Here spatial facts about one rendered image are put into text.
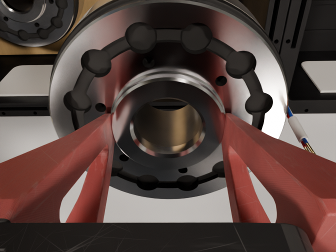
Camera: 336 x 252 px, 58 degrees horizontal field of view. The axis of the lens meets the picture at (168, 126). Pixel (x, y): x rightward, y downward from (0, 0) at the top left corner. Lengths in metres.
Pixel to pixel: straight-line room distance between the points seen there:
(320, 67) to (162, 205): 0.51
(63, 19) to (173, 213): 0.55
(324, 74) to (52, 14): 0.27
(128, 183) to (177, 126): 0.04
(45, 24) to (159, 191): 0.22
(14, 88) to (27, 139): 0.34
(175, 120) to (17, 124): 0.51
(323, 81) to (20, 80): 0.29
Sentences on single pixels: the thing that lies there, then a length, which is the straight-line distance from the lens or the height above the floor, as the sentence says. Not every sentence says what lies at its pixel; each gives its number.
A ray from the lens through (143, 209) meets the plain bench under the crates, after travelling 0.75.
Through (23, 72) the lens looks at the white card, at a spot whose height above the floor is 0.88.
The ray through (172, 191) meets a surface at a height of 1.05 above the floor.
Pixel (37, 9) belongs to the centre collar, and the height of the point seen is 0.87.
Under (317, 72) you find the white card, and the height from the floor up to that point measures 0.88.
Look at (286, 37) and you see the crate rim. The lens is 0.25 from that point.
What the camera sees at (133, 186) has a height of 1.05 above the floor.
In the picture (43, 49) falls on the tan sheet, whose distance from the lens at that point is 0.38.
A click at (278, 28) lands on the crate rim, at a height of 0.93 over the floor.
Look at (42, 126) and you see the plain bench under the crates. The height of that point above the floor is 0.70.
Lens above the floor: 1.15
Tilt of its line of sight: 53 degrees down
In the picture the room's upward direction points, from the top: 178 degrees counter-clockwise
